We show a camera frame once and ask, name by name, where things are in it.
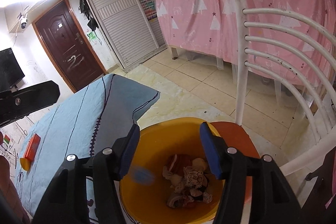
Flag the orange cardboard box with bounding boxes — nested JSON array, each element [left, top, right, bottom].
[[23, 134, 41, 161]]

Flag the trash pile in bin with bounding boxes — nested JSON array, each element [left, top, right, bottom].
[[162, 154, 213, 208]]

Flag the yellow plastic trash bin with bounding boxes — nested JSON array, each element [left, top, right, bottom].
[[120, 117, 224, 223]]

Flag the person's left hand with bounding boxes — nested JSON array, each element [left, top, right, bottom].
[[0, 130, 31, 224]]

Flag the orange plastic cap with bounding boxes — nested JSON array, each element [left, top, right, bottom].
[[19, 157, 31, 172]]

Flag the orange chair seat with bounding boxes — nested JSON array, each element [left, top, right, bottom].
[[208, 122, 260, 204]]

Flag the light blue bed sheet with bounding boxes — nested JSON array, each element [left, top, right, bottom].
[[15, 74, 160, 215]]

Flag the dark brown door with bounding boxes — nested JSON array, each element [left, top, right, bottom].
[[32, 0, 107, 93]]

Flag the black hanging bag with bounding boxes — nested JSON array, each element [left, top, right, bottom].
[[79, 0, 99, 32]]

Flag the white louvred wardrobe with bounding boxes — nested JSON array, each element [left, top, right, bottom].
[[87, 0, 166, 72]]

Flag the white metal chair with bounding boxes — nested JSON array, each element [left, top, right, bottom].
[[234, 0, 336, 224]]

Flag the pink tree-print curtain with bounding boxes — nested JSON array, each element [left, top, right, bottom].
[[150, 0, 336, 88]]

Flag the black wall television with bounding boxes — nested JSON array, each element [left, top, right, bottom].
[[0, 48, 25, 92]]

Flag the white security camera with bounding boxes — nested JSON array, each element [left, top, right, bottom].
[[18, 13, 28, 30]]

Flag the colourful wall chart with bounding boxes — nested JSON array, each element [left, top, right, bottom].
[[139, 0, 157, 21]]

